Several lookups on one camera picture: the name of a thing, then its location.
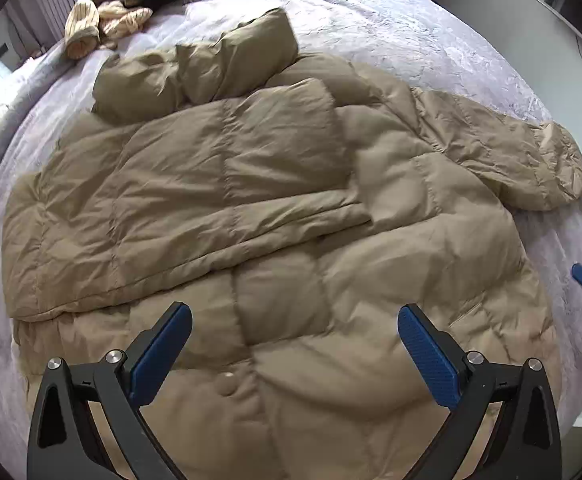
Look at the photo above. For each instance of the lavender textured bed blanket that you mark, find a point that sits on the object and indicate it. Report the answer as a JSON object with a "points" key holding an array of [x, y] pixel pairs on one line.
{"points": [[396, 25]]}

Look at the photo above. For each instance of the grey pleated curtain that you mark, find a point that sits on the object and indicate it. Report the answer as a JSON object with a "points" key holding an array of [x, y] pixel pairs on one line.
{"points": [[46, 0]]}

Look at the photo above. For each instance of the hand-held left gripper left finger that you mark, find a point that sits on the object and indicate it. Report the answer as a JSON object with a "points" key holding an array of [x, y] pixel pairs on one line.
{"points": [[163, 347]]}

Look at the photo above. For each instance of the beige striped knit garment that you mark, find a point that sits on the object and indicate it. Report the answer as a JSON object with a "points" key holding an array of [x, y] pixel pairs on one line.
{"points": [[116, 10]]}

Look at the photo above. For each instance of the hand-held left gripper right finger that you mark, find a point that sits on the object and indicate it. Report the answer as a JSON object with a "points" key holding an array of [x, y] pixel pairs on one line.
{"points": [[428, 355]]}

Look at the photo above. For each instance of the tan puffer jacket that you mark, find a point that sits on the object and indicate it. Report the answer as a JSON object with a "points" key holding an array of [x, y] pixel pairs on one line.
{"points": [[281, 200]]}

